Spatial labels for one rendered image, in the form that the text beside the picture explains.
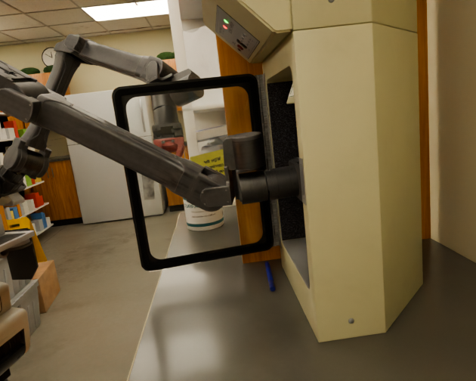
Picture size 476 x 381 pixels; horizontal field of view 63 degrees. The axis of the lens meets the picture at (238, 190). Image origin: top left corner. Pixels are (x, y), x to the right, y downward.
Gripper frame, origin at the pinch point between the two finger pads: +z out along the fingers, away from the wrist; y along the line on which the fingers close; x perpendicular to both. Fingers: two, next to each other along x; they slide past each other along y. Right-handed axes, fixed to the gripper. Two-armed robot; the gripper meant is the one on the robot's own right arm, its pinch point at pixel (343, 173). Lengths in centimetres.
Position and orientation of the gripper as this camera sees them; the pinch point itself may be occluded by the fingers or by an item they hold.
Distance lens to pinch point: 74.4
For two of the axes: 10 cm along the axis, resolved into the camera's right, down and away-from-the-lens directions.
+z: 9.9, -1.5, 0.4
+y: -0.7, -1.9, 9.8
